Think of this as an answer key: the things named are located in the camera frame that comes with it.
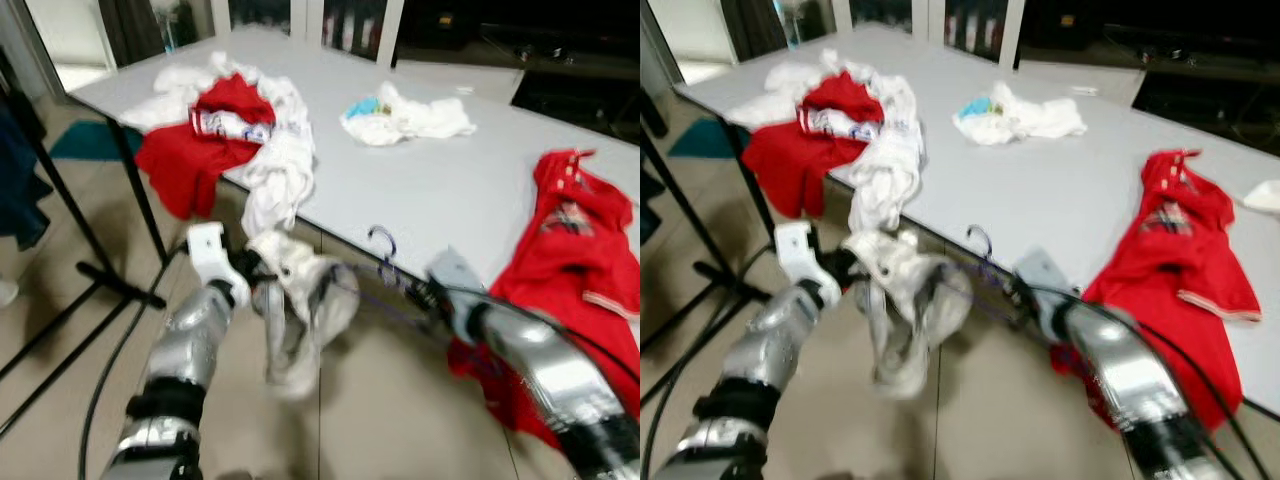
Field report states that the purple plastic clothes hanger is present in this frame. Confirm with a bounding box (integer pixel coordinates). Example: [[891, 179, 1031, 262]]
[[335, 225, 446, 331], [940, 224, 1031, 326]]

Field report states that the cream denim jacket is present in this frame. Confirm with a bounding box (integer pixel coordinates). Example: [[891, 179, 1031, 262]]
[[840, 228, 973, 401], [245, 230, 361, 401]]

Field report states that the red sweater with white band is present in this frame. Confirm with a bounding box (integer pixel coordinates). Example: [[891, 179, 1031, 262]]
[[135, 72, 279, 221], [742, 70, 886, 219]]

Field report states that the white long-sleeve shirt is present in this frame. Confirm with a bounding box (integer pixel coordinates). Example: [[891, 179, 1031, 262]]
[[730, 48, 923, 233], [120, 50, 319, 241]]

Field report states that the black table leg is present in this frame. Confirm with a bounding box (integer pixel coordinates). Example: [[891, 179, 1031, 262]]
[[105, 120, 171, 266], [720, 120, 776, 266]]

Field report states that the red polo shirt plaid trim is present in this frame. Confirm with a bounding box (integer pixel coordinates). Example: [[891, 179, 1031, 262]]
[[1050, 148, 1263, 431], [447, 148, 641, 451]]

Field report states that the teal floor mat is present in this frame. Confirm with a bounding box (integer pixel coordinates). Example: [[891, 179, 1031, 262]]
[[50, 120, 141, 163], [668, 118, 746, 161]]

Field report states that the black low TV bench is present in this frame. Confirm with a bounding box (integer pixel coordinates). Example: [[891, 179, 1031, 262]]
[[510, 40, 641, 141], [1130, 40, 1280, 151]]

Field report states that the dark grey curtain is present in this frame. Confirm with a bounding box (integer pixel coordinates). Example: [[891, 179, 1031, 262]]
[[100, 0, 166, 66], [720, 0, 786, 61]]

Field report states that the white cabinet with glass doors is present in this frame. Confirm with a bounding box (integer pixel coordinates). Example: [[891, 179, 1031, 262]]
[[835, 0, 1021, 69], [215, 0, 406, 69]]

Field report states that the tall black cabinet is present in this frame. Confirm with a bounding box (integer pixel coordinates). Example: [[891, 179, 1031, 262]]
[[395, 0, 641, 76], [1015, 0, 1280, 76]]

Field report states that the glass balcony door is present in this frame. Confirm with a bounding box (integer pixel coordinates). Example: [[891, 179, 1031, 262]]
[[650, 0, 736, 86], [25, 0, 116, 91]]

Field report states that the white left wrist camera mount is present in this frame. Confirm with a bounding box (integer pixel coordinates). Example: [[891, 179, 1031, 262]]
[[186, 222, 241, 286], [775, 220, 829, 283]]

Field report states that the clothes rack frame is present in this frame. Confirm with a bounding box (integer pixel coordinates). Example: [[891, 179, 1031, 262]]
[[640, 80, 771, 301], [0, 60, 171, 441]]

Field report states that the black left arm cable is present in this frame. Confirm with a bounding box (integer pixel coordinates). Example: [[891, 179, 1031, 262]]
[[76, 248, 191, 480], [640, 245, 786, 480]]

